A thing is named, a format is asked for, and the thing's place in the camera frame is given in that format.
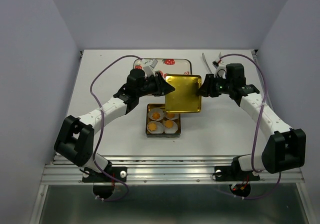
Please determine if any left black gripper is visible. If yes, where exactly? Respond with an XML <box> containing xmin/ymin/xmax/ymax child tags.
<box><xmin>136</xmin><ymin>72</ymin><xmax>176</xmax><ymax>98</ymax></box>

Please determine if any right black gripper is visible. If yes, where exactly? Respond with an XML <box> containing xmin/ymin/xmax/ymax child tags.
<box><xmin>194</xmin><ymin>74</ymin><xmax>233</xmax><ymax>97</ymax></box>

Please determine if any gold tin lid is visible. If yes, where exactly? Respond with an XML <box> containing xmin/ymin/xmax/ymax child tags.
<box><xmin>165</xmin><ymin>74</ymin><xmax>202</xmax><ymax>113</ymax></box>

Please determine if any orange cookie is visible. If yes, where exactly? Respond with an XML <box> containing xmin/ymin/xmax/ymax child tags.
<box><xmin>164</xmin><ymin>120</ymin><xmax>174</xmax><ymax>129</ymax></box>
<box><xmin>166</xmin><ymin>113</ymin><xmax>175</xmax><ymax>119</ymax></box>
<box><xmin>152</xmin><ymin>112</ymin><xmax>161</xmax><ymax>120</ymax></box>
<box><xmin>147</xmin><ymin>122</ymin><xmax>157</xmax><ymax>132</ymax></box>

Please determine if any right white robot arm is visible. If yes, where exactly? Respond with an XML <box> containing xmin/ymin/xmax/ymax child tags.
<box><xmin>197</xmin><ymin>63</ymin><xmax>306</xmax><ymax>179</ymax></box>

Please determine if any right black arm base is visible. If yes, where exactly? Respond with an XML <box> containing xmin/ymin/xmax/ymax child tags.
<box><xmin>212</xmin><ymin>166</ymin><xmax>260</xmax><ymax>198</ymax></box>

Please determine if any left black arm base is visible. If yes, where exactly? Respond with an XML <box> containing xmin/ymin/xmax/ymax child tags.
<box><xmin>80</xmin><ymin>167</ymin><xmax>129</xmax><ymax>202</ymax></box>

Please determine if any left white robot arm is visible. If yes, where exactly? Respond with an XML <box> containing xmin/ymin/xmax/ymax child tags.
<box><xmin>54</xmin><ymin>69</ymin><xmax>175</xmax><ymax>182</ymax></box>

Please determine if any strawberry print tray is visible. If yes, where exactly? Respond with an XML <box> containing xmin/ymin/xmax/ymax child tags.
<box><xmin>133</xmin><ymin>58</ymin><xmax>192</xmax><ymax>78</ymax></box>

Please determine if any white paper cup top-left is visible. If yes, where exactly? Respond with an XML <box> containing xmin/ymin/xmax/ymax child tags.
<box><xmin>147</xmin><ymin>108</ymin><xmax>164</xmax><ymax>121</ymax></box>

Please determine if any white paper cup top-right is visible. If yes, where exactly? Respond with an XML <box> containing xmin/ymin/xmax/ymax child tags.
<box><xmin>164</xmin><ymin>112</ymin><xmax>179</xmax><ymax>120</ymax></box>

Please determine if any gold cookie tin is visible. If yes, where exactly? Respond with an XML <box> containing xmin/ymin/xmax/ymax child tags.
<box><xmin>145</xmin><ymin>104</ymin><xmax>182</xmax><ymax>138</ymax></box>

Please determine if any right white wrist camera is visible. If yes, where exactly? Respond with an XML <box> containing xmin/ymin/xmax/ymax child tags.
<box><xmin>212</xmin><ymin>58</ymin><xmax>226</xmax><ymax>77</ymax></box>

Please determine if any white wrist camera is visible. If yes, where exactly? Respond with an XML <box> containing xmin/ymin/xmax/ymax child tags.
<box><xmin>212</xmin><ymin>58</ymin><xmax>226</xmax><ymax>77</ymax></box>
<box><xmin>141</xmin><ymin>58</ymin><xmax>158</xmax><ymax>77</ymax></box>

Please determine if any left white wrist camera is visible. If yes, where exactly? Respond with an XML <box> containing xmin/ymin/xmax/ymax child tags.
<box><xmin>141</xmin><ymin>58</ymin><xmax>158</xmax><ymax>77</ymax></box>

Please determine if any aluminium mounting rail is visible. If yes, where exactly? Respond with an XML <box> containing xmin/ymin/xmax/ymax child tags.
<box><xmin>39</xmin><ymin>155</ymin><xmax>306</xmax><ymax>185</ymax></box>

